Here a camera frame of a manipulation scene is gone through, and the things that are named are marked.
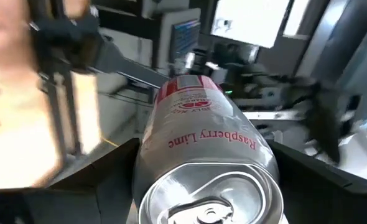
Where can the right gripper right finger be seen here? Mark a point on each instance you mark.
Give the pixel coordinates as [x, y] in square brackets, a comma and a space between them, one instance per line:
[332, 202]

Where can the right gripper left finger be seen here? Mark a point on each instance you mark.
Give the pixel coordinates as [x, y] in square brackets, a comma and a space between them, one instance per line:
[62, 205]

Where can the bright white monitor screen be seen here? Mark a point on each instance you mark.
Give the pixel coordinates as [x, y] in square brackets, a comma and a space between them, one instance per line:
[249, 21]

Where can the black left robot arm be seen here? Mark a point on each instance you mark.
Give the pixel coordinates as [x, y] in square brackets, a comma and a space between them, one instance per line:
[239, 77]

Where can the white and pink soda can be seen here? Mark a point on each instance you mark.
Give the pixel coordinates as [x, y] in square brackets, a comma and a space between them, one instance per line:
[202, 143]

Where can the monitor with blue screen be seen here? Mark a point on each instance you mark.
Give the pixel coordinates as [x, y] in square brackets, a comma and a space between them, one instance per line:
[186, 40]

